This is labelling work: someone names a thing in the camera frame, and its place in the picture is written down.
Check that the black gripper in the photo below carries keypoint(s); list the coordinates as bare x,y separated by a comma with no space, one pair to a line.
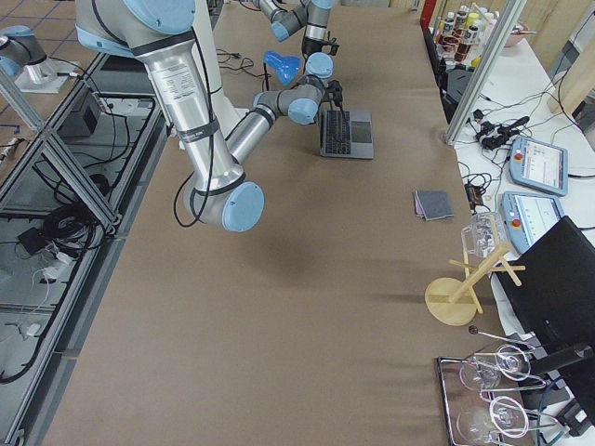
310,47
336,91

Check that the grey laptop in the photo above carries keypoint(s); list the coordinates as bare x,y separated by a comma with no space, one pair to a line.
346,134

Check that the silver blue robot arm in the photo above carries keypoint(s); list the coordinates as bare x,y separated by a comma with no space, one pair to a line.
175,43
310,16

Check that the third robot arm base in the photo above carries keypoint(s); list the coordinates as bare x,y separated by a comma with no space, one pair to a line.
27,64

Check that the bottle group on shelf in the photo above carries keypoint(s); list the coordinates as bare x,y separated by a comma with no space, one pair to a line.
461,31

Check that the folded grey cloth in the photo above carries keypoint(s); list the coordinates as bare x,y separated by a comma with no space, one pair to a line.
433,204

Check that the clear glass mug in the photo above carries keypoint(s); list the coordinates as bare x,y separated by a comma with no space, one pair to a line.
483,234

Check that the upper blue teach pendant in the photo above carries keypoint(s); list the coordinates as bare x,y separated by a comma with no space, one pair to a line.
539,165

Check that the blue teach pendant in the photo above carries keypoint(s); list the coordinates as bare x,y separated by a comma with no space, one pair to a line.
539,165
528,216

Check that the lower blue teach pendant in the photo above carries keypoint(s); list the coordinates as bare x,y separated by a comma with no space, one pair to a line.
528,216

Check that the wooden cup stand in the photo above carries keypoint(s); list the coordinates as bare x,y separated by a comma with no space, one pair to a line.
454,302

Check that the black monitor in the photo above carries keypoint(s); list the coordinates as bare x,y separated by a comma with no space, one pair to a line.
556,302

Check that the upper wine glass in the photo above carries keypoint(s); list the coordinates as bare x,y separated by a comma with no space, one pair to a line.
484,370

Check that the wine glass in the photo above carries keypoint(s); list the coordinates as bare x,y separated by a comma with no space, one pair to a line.
498,423
484,370

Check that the lower wine glass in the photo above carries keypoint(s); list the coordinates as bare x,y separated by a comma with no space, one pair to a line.
498,423

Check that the grey aluminium post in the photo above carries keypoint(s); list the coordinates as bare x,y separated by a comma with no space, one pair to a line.
500,34

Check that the metal wire glass rack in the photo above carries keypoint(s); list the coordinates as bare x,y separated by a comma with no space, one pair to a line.
482,397

